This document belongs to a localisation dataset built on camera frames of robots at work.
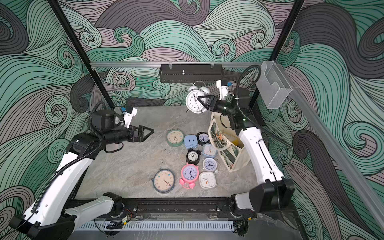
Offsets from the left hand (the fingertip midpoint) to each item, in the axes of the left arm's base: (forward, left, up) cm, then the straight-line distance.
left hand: (146, 128), depth 65 cm
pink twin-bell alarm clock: (-10, -20, -31) cm, 38 cm away
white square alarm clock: (-13, -30, -30) cm, 44 cm away
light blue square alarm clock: (+5, -32, -31) cm, 45 cm away
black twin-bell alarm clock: (+1, -22, -31) cm, 38 cm away
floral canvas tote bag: (-2, -39, -9) cm, 40 cm away
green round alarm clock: (+15, -10, -31) cm, 35 cm away
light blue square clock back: (+12, -21, -29) cm, 38 cm away
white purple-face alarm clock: (-3, -32, -31) cm, 44 cm away
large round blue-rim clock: (-13, -5, -31) cm, 34 cm away
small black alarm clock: (+15, -29, -30) cm, 44 cm away
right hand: (+11, -24, +7) cm, 27 cm away
